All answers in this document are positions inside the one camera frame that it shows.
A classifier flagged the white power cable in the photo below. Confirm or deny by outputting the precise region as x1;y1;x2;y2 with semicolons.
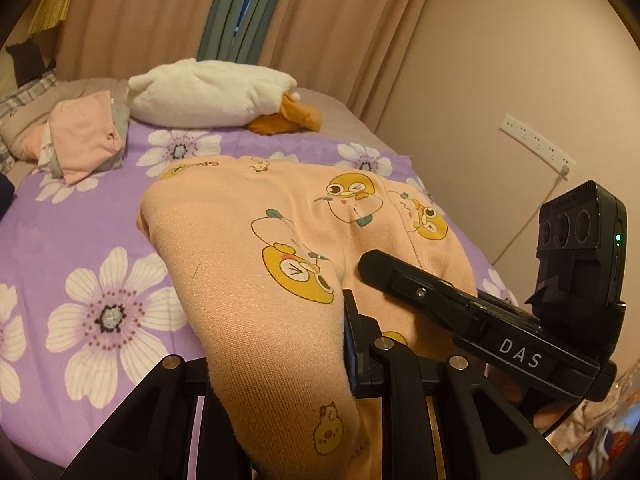
487;166;572;266

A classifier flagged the orange cartoon print garment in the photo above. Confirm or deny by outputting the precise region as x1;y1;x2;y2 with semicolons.
135;156;481;480

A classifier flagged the teal curtain strip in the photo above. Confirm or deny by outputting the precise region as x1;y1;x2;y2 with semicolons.
197;0;291;63

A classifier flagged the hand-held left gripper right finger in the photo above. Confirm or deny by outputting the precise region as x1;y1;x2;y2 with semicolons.
341;288;576;480

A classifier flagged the white plush duck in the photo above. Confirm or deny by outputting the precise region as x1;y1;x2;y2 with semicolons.
126;58;323;137

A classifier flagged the person's right hand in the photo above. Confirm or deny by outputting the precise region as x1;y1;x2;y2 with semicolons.
487;365;568;423

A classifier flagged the folded pink cloth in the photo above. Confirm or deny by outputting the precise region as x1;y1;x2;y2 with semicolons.
37;91;123;186

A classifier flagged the plaid cloth pile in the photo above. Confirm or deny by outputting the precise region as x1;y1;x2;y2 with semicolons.
0;70;61;171

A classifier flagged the colourful printed cloth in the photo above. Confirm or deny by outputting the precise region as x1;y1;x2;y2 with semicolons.
547;375;636;480

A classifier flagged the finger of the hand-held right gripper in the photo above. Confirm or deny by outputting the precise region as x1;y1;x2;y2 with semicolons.
357;250;472;333

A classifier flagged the dark navy cloth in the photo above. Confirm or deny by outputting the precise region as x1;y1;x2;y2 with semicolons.
0;172;16;221

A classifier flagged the beige curtain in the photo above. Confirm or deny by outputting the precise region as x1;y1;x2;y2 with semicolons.
55;0;441;131

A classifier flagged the purple floral bed sheet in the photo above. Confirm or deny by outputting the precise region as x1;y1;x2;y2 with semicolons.
0;122;521;461

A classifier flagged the white power strip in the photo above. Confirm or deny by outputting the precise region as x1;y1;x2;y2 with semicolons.
500;114;576;176

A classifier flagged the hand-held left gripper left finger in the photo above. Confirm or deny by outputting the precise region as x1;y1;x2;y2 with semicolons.
59;355;251;480

